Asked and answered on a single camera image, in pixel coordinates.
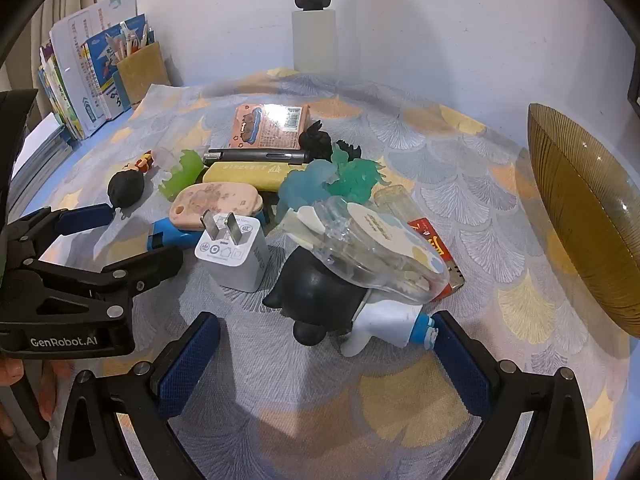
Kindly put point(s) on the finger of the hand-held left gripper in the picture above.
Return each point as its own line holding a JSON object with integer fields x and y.
{"x": 155, "y": 265}
{"x": 85, "y": 218}

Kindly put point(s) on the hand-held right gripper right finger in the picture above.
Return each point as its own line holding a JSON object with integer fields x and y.
{"x": 462, "y": 365}

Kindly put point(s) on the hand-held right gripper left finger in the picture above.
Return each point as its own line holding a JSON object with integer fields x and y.
{"x": 185, "y": 365}

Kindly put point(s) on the small black-haired doll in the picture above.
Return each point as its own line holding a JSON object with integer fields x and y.
{"x": 126, "y": 189}

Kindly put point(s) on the white charger plug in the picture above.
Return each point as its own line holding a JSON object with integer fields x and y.
{"x": 230, "y": 255}

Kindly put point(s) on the pink oval case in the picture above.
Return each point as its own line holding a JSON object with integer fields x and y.
{"x": 215, "y": 200}

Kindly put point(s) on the light green translucent toy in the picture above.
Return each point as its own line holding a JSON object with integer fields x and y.
{"x": 182, "y": 172}

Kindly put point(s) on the red lighter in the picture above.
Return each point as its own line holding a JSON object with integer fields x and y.
{"x": 440, "y": 255}

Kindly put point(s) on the clear correction tape dispenser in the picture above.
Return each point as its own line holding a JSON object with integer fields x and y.
{"x": 380, "y": 250}

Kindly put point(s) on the black-headed white figurine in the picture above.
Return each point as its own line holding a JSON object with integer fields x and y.
{"x": 310, "y": 295}

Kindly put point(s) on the dark grey pen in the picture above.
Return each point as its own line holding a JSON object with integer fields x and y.
{"x": 250, "y": 156}

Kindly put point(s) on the blue translucent toy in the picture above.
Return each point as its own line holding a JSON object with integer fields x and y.
{"x": 300, "y": 187}

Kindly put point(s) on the orange card box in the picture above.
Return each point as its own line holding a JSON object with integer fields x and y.
{"x": 265, "y": 125}

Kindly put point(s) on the clear yellow lighter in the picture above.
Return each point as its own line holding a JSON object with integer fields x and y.
{"x": 392, "y": 200}

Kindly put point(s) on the amber ribbed glass bowl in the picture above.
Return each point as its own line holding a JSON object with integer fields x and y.
{"x": 575, "y": 200}

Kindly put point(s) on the black toy figure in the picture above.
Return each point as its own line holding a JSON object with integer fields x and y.
{"x": 316, "y": 141}
{"x": 347, "y": 150}

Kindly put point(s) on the teal translucent toy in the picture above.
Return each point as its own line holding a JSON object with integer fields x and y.
{"x": 357, "y": 180}

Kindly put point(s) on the person's left hand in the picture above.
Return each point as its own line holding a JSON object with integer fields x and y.
{"x": 10, "y": 372}

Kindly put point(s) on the stack of papers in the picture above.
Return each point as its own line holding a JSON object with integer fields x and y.
{"x": 40, "y": 155}

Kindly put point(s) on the row of upright books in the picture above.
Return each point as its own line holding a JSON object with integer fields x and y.
{"x": 55, "y": 95}

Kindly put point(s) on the teal box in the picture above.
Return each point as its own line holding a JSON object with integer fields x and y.
{"x": 122, "y": 92}

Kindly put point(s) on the leaf-patterned tablecloth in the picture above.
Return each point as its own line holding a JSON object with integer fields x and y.
{"x": 320, "y": 395}

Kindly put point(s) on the blue and white book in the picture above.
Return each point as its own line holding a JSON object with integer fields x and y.
{"x": 100, "y": 80}

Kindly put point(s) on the tan pen cup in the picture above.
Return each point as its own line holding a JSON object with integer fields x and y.
{"x": 142, "y": 75}

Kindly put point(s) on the bunch of pens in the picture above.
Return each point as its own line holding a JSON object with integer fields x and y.
{"x": 131, "y": 42}

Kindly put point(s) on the white pole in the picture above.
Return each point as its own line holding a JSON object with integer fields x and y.
{"x": 314, "y": 40}

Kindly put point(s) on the dark monitor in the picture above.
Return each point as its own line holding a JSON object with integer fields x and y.
{"x": 634, "y": 91}

